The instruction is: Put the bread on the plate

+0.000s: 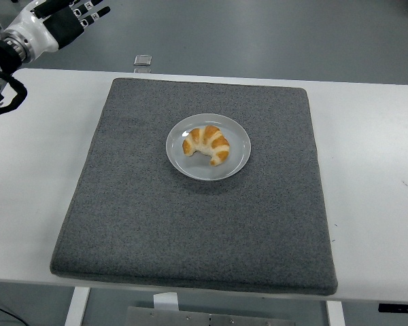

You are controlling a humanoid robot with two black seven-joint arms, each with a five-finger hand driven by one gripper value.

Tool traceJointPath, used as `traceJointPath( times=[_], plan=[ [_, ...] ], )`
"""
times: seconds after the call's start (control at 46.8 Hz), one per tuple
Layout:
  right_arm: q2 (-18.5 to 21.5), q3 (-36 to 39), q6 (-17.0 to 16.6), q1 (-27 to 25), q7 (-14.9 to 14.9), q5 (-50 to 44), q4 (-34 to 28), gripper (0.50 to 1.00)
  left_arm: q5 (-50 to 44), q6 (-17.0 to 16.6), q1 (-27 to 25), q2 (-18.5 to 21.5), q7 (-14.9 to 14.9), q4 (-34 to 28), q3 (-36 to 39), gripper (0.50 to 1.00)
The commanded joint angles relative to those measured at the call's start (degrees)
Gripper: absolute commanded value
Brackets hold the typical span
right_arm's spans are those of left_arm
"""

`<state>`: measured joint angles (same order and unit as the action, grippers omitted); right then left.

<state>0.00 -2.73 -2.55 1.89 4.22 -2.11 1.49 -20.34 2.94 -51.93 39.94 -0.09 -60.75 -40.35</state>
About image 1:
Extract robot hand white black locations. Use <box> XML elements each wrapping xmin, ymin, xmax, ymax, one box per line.
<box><xmin>5</xmin><ymin>0</ymin><xmax>112</xmax><ymax>52</ymax></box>

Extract golden croissant bread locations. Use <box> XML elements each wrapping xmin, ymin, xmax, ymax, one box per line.
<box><xmin>182</xmin><ymin>125</ymin><xmax>231</xmax><ymax>167</ymax></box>

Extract white round plate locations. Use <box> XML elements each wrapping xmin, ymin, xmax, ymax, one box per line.
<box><xmin>165</xmin><ymin>113</ymin><xmax>252</xmax><ymax>181</ymax></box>

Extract grey felt mat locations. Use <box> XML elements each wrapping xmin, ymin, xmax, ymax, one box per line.
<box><xmin>49</xmin><ymin>77</ymin><xmax>339</xmax><ymax>295</ymax></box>

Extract white table leg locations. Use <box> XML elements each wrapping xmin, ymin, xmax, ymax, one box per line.
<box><xmin>64</xmin><ymin>287</ymin><xmax>91</xmax><ymax>326</ymax></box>
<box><xmin>326</xmin><ymin>300</ymin><xmax>345</xmax><ymax>326</ymax></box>

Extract black table control panel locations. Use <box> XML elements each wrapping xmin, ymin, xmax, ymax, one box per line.
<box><xmin>377</xmin><ymin>302</ymin><xmax>408</xmax><ymax>314</ymax></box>

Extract black floor cable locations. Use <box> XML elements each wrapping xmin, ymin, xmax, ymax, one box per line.
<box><xmin>0</xmin><ymin>302</ymin><xmax>31</xmax><ymax>326</ymax></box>

